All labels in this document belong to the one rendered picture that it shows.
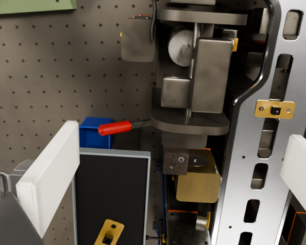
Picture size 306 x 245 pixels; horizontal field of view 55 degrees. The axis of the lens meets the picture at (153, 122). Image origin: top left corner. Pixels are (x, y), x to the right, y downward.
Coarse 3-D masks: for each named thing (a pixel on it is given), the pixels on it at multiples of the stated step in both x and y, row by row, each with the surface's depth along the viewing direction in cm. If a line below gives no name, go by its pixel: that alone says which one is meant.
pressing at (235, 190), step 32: (288, 0) 57; (256, 96) 64; (288, 96) 64; (256, 128) 66; (288, 128) 66; (224, 160) 69; (256, 160) 69; (224, 192) 72; (256, 192) 72; (288, 192) 72; (224, 224) 76; (256, 224) 76
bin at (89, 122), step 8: (88, 120) 95; (96, 120) 95; (104, 120) 96; (112, 120) 97; (80, 128) 91; (88, 128) 99; (96, 128) 99; (80, 136) 92; (88, 136) 100; (96, 136) 100; (104, 136) 100; (112, 136) 98; (80, 144) 92; (88, 144) 101; (96, 144) 101; (104, 144) 101; (112, 144) 99
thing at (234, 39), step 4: (224, 32) 53; (228, 32) 54; (232, 32) 54; (224, 36) 50; (228, 36) 50; (232, 36) 50; (232, 40) 50; (236, 40) 51; (236, 44) 51; (232, 48) 50; (236, 48) 51
